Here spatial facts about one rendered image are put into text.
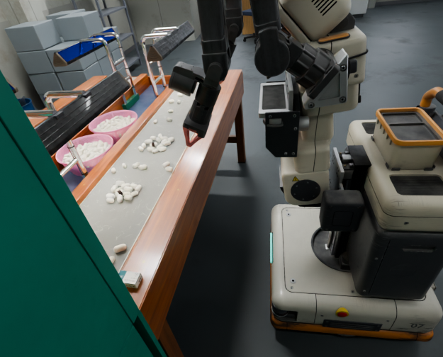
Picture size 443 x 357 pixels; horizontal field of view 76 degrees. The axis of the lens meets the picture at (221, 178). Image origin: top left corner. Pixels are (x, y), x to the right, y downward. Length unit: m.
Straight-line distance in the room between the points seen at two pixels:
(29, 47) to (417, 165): 3.66
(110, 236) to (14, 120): 0.68
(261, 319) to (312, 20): 1.29
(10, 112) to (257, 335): 1.37
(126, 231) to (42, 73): 3.12
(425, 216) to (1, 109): 0.99
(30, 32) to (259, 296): 3.35
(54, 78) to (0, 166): 3.50
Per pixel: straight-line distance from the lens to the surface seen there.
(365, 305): 1.36
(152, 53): 1.57
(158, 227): 0.94
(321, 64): 0.70
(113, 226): 1.04
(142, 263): 0.87
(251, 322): 1.56
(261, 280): 1.67
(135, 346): 0.73
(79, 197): 1.20
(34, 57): 3.90
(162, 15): 7.15
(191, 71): 0.73
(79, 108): 1.03
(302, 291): 1.33
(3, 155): 0.39
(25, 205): 0.41
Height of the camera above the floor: 1.42
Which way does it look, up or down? 38 degrees down
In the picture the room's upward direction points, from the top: 8 degrees counter-clockwise
